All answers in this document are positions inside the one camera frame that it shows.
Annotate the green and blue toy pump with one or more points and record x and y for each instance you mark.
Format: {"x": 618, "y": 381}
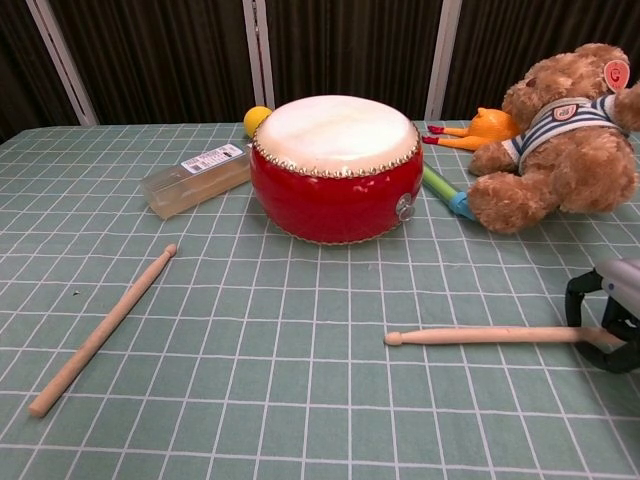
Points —
{"x": 440, "y": 185}

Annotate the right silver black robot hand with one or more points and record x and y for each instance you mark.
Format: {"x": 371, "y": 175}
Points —
{"x": 625, "y": 285}

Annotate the red drum with white skin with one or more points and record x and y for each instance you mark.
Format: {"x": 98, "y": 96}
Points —
{"x": 335, "y": 200}

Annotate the wooden drumstick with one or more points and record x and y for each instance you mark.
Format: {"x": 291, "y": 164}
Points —
{"x": 100, "y": 335}
{"x": 500, "y": 334}

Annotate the white partition frame post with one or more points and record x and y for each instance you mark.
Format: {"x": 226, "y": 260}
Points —
{"x": 445, "y": 50}
{"x": 252, "y": 50}
{"x": 66, "y": 65}

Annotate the brown teddy bear striped shirt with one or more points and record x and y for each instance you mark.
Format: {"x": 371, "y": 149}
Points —
{"x": 575, "y": 170}

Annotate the clear plastic box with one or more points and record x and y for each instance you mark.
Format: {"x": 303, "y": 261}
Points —
{"x": 190, "y": 187}

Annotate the yellow ball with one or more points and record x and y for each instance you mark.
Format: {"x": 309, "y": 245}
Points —
{"x": 254, "y": 120}

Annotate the green checkered tablecloth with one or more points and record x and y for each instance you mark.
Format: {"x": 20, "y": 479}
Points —
{"x": 300, "y": 375}

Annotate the orange rubber chicken toy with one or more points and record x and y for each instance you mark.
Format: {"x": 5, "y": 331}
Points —
{"x": 492, "y": 125}

